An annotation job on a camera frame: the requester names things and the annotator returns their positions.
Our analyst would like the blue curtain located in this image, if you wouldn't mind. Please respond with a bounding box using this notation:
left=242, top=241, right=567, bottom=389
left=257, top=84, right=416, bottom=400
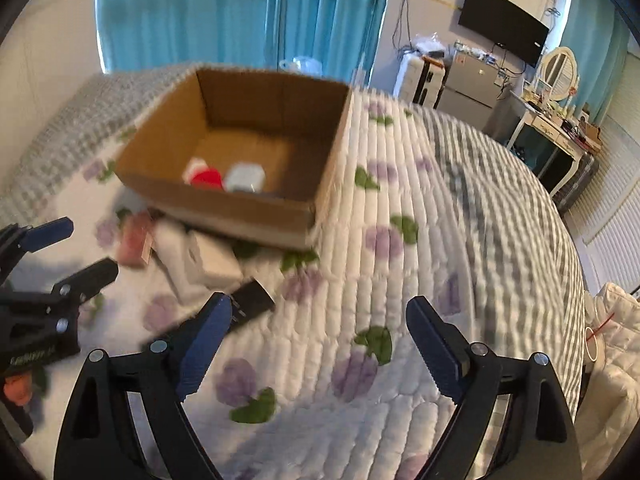
left=94, top=0, right=397, bottom=87

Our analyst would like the pink box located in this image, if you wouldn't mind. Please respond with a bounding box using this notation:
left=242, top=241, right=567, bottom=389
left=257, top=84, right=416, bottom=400
left=116, top=211, right=160, bottom=268

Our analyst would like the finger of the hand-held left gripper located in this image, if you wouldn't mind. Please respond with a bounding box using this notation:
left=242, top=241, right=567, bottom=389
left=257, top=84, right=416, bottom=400
left=0, top=258, right=120, bottom=331
left=0, top=217, right=75, bottom=281

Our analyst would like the brown cardboard box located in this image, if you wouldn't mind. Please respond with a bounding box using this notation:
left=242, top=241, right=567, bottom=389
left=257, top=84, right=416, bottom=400
left=114, top=66, right=355, bottom=251

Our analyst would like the white dressing table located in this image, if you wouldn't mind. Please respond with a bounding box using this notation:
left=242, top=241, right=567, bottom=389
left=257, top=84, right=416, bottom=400
left=505, top=91, right=604, bottom=200

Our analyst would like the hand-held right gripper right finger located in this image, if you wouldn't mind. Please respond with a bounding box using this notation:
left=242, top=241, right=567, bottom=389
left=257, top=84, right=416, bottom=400
left=405, top=296, right=584, bottom=480

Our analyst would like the grey white box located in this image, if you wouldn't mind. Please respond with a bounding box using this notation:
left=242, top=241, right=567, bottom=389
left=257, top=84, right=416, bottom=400
left=223, top=162, right=267, bottom=195

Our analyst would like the black wall television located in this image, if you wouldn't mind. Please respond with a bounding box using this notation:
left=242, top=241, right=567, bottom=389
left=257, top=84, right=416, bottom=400
left=457, top=0, right=550, bottom=68

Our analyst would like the small grey refrigerator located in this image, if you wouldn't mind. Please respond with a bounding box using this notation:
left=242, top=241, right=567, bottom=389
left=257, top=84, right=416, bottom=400
left=436, top=54, right=514, bottom=132

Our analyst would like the red and white object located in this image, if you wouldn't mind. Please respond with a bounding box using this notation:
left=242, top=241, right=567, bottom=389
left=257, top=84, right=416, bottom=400
left=182, top=157, right=224, bottom=191

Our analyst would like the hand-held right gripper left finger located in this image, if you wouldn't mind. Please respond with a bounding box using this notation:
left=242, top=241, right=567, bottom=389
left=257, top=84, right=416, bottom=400
left=54, top=292, right=233, bottom=480

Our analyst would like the white oval mirror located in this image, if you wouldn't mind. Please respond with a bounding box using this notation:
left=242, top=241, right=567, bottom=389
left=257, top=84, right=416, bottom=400
left=535, top=46, right=581, bottom=103

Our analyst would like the black rectangular object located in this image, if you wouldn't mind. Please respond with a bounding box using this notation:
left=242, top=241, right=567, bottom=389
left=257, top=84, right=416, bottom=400
left=226, top=278, right=276, bottom=332

